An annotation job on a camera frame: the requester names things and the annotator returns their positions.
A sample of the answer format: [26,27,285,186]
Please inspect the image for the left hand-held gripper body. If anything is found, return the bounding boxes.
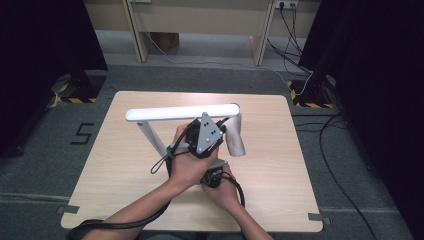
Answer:
[184,112,225,159]

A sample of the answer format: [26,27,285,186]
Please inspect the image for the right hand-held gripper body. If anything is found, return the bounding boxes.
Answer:
[199,159,229,188]

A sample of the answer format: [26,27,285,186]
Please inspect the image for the white textured cloth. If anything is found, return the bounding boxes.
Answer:
[222,113,247,158]

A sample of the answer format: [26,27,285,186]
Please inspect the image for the person's right hand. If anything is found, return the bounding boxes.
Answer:
[200,164,243,212]

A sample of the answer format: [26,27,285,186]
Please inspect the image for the person's left hand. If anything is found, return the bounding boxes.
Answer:
[168,123,221,193]

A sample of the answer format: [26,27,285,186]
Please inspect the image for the black stand base hazard tape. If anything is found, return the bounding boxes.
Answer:
[49,73,108,104]
[287,74,336,109]

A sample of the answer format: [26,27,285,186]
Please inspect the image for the brown cardboard box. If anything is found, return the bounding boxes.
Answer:
[149,32,180,53]

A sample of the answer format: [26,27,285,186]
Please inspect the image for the beige wooden desk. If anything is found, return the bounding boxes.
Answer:
[83,0,321,66]

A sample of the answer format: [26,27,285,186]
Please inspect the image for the grey tape strip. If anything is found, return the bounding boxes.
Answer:
[307,212,332,225]
[56,204,81,215]

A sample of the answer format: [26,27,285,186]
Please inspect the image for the black tape floor mark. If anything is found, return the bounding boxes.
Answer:
[70,122,95,146]

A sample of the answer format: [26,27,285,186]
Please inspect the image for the black curtain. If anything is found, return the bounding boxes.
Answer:
[298,0,424,240]
[0,0,109,158]

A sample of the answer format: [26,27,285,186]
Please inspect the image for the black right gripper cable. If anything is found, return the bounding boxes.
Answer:
[221,174,246,208]

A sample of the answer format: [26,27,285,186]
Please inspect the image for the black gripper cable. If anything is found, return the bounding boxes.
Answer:
[66,128,193,240]
[221,174,246,208]

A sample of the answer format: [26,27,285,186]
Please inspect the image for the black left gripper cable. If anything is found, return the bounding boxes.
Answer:
[66,128,193,240]

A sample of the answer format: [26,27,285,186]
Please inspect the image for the long black floor cable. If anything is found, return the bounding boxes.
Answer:
[291,113,379,240]

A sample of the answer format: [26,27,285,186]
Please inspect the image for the black power cable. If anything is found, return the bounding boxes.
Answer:
[266,6,314,76]

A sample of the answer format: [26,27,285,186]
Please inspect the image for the wall power socket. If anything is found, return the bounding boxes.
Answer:
[274,0,299,9]

